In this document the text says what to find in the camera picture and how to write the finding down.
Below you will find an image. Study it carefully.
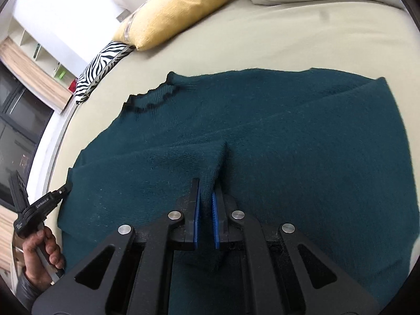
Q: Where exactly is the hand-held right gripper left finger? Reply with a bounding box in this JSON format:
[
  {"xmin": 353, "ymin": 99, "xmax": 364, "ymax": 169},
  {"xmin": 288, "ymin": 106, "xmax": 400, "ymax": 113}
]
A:
[{"xmin": 31, "ymin": 178, "xmax": 201, "ymax": 315}]

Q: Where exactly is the person's left forearm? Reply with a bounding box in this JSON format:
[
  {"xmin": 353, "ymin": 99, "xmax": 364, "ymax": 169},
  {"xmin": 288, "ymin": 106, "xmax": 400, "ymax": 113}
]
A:
[{"xmin": 15, "ymin": 274, "xmax": 45, "ymax": 311}]

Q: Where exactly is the white built-in shelf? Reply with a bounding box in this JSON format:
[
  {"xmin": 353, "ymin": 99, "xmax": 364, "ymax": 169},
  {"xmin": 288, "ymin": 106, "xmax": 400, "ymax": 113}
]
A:
[{"xmin": 18, "ymin": 28, "xmax": 79, "ymax": 92}]

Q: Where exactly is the person's left hand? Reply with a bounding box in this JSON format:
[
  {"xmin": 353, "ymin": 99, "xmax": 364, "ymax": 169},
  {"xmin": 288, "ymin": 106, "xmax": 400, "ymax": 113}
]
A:
[{"xmin": 23, "ymin": 228, "xmax": 65, "ymax": 289}]

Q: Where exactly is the beige curtain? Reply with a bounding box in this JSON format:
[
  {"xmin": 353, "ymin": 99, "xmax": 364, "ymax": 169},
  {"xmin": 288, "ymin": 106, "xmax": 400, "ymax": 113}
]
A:
[{"xmin": 0, "ymin": 37, "xmax": 73, "ymax": 115}]

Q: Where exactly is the zebra print pillow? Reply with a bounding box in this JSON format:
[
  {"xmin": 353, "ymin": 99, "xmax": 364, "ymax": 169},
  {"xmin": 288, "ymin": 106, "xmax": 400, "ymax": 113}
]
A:
[{"xmin": 73, "ymin": 41, "xmax": 135, "ymax": 104}]

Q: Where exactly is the beige bed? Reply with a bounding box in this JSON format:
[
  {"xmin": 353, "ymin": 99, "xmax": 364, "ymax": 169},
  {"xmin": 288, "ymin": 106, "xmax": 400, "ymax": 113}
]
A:
[{"xmin": 26, "ymin": 0, "xmax": 420, "ymax": 306}]

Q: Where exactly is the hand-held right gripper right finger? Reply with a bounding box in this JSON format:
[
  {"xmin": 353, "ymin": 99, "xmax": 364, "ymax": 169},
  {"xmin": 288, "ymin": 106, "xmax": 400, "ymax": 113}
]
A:
[{"xmin": 212, "ymin": 188, "xmax": 381, "ymax": 315}]

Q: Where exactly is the yellow pillow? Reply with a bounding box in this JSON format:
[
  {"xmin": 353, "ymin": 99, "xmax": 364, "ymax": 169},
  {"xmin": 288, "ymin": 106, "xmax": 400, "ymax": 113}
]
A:
[{"xmin": 112, "ymin": 0, "xmax": 245, "ymax": 52}]

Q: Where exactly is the dark green knit sweater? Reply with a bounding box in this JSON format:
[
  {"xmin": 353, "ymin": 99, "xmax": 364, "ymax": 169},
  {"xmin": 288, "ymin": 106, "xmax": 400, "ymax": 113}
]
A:
[{"xmin": 57, "ymin": 67, "xmax": 420, "ymax": 315}]

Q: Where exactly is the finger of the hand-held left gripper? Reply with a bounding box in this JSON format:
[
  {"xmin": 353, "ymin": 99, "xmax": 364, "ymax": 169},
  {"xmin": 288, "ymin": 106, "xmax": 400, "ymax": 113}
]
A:
[{"xmin": 49, "ymin": 185, "xmax": 73, "ymax": 204}]

